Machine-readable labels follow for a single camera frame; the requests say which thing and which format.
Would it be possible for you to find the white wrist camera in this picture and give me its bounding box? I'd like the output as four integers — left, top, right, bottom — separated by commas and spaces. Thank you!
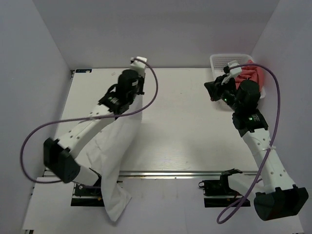
130, 56, 147, 76
223, 60, 242, 78

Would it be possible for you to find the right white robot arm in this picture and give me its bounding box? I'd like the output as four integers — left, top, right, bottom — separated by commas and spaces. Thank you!
204, 76, 309, 221

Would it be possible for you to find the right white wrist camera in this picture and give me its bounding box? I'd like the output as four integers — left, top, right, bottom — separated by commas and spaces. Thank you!
223, 60, 242, 78

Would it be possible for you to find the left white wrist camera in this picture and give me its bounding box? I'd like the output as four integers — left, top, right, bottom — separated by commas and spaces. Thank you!
130, 56, 147, 76

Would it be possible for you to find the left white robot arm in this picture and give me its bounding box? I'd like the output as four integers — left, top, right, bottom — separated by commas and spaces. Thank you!
43, 69, 144, 195

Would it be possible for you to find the white t shirt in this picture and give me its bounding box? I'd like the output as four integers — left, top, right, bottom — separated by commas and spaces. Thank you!
85, 95, 144, 222

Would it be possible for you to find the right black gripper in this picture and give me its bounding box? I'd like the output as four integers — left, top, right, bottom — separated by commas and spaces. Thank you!
204, 74, 242, 112

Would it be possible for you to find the blue table label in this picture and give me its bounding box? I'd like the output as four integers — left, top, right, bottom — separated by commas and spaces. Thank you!
75, 69, 92, 73

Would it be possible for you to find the white plastic basket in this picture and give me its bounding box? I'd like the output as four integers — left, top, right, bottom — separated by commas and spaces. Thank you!
210, 54, 255, 112

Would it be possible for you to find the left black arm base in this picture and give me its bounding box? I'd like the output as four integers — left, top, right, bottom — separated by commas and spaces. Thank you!
71, 178, 105, 207

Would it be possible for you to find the pink t shirt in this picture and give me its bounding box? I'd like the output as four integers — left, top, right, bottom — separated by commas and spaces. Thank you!
235, 65, 265, 92

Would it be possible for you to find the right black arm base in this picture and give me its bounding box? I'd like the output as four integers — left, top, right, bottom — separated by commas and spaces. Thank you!
198, 169, 252, 208

